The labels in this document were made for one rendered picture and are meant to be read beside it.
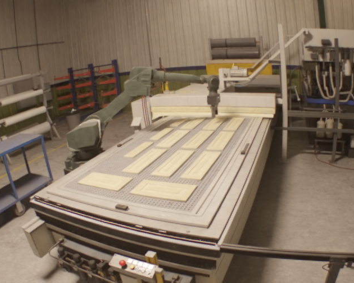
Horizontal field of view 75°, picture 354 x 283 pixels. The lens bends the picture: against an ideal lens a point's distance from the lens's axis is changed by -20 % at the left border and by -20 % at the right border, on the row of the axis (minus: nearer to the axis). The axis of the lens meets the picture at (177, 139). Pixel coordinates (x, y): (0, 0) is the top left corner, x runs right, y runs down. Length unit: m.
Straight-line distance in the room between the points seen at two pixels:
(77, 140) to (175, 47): 6.33
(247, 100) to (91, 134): 2.44
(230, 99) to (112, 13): 7.27
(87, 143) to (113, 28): 7.49
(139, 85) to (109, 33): 7.32
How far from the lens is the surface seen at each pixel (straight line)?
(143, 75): 3.75
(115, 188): 2.46
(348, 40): 5.49
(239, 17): 8.88
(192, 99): 4.78
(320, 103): 5.69
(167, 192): 2.28
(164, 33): 9.66
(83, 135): 3.78
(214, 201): 2.13
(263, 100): 4.49
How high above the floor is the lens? 1.96
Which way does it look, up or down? 18 degrees down
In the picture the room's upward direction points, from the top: 6 degrees counter-clockwise
